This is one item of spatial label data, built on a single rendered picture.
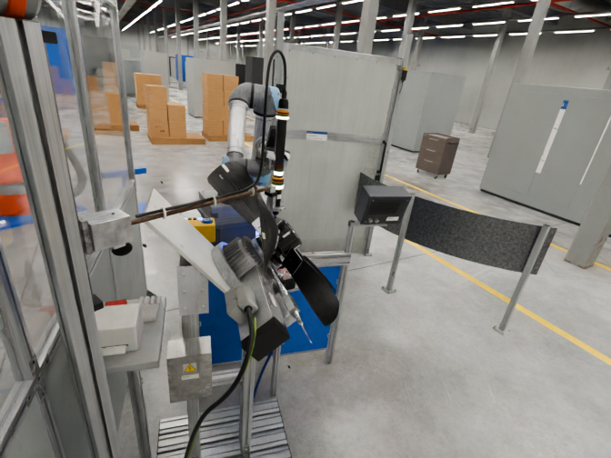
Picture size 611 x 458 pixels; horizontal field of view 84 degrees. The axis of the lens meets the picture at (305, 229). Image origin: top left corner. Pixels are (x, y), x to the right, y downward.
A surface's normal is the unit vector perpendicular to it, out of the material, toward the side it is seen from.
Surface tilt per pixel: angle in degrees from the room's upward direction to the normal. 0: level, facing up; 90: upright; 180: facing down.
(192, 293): 90
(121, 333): 90
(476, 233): 90
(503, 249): 90
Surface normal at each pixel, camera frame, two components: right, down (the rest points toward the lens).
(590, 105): -0.87, 0.12
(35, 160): 0.78, 0.33
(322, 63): 0.28, 0.43
